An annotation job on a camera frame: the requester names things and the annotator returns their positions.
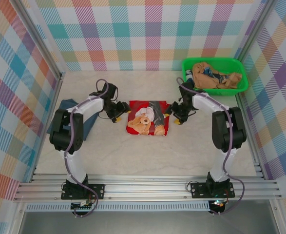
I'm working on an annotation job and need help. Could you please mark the white slotted cable duct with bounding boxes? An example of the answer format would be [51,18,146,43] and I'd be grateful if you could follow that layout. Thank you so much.
[25,203,211,212]

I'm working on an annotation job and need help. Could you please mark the red t-shirt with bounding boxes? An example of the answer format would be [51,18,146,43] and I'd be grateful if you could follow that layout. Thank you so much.
[126,99,170,137]

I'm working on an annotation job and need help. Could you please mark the aluminium frame post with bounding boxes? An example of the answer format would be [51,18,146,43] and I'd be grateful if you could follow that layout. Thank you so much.
[11,0,65,81]
[229,0,279,76]

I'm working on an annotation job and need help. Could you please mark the folded blue t-shirt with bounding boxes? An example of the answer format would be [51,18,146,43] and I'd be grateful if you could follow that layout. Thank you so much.
[47,98,100,141]

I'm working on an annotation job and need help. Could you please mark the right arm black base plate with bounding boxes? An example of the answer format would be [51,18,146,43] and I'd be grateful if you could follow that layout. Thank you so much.
[190,181,236,199]

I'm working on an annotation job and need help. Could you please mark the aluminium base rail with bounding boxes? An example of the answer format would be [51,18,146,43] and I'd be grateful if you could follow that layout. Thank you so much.
[13,173,284,203]

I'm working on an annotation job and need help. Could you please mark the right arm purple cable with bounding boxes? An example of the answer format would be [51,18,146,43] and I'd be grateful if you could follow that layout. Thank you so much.
[176,77,246,216]

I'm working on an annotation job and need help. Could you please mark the small circuit board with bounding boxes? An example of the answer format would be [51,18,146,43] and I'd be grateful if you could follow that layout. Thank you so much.
[210,199,228,214]
[71,198,95,212]

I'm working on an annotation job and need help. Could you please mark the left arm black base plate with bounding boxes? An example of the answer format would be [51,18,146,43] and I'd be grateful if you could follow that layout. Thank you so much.
[61,183,106,200]

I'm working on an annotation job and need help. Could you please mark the tan t-shirt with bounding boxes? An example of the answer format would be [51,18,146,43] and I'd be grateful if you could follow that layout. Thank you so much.
[191,62,243,90]

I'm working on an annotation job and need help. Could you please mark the green plastic basket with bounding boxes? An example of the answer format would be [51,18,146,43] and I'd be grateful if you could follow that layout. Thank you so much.
[181,57,249,96]

